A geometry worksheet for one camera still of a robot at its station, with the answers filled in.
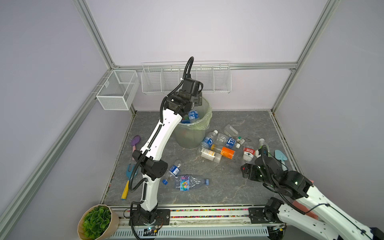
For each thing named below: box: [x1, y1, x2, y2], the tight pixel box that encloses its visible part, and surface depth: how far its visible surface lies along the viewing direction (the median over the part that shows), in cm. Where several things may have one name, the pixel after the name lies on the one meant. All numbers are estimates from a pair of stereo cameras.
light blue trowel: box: [274, 149, 288, 172], surface depth 95 cm
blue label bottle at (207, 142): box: [201, 129, 219, 149], surface depth 99 cm
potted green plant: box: [77, 204, 120, 240], surface depth 64 cm
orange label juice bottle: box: [211, 144, 236, 160], surface depth 93 cm
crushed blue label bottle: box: [168, 163, 181, 179], surface depth 86 cm
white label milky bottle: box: [200, 148, 222, 164], surface depth 93 cm
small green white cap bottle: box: [236, 136, 246, 145], surface depth 101 cm
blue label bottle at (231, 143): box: [225, 137, 241, 149], surface depth 98 cm
